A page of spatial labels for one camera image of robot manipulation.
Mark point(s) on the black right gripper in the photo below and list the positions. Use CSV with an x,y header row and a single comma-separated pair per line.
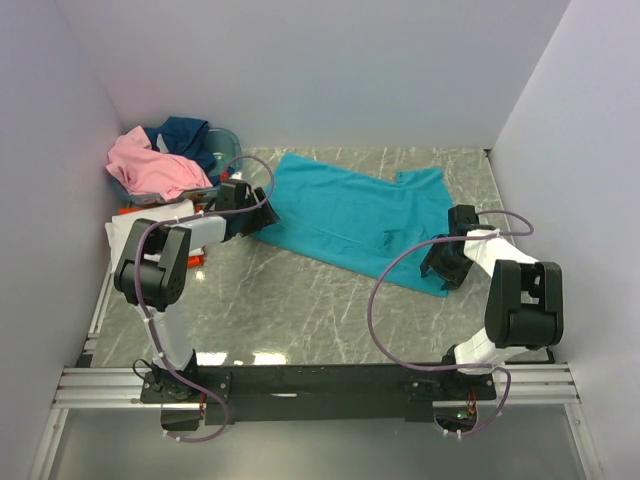
x,y
454,278

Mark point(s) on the aluminium frame rail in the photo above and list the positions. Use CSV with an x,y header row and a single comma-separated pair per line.
x,y
120,388

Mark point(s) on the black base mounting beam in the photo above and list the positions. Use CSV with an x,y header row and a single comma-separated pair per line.
x,y
315,392

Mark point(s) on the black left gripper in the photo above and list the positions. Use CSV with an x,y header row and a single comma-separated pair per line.
x,y
264,216

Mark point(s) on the navy blue t shirt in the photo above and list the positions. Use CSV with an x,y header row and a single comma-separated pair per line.
x,y
183,136

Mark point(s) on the blue plastic basket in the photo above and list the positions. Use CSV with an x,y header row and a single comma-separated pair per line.
x,y
223,144

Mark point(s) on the pink t shirt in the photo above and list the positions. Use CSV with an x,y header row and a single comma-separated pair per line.
x,y
141,170

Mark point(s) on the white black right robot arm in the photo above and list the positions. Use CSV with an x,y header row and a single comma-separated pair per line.
x,y
524,309

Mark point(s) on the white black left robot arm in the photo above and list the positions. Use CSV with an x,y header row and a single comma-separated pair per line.
x,y
153,266

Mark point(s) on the teal t shirt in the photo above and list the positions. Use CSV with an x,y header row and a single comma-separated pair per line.
x,y
352,220

